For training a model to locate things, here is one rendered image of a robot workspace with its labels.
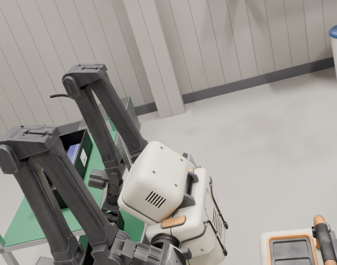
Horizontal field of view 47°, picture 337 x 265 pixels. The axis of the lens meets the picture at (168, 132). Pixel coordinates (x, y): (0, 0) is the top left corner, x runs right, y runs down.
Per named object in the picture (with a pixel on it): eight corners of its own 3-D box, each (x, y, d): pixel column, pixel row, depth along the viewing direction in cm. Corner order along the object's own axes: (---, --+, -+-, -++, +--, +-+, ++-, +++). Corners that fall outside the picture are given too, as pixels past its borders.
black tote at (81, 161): (77, 205, 180) (68, 186, 174) (41, 214, 181) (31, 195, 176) (92, 144, 230) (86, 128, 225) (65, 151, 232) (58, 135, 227)
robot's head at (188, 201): (208, 193, 124) (197, 168, 120) (205, 220, 113) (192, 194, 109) (187, 198, 126) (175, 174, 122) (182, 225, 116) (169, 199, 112)
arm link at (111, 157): (73, 75, 121) (85, 63, 130) (58, 80, 123) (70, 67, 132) (122, 184, 141) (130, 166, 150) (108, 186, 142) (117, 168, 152)
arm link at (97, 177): (118, 175, 140) (125, 161, 147) (87, 167, 140) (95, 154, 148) (115, 200, 146) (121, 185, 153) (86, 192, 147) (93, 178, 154)
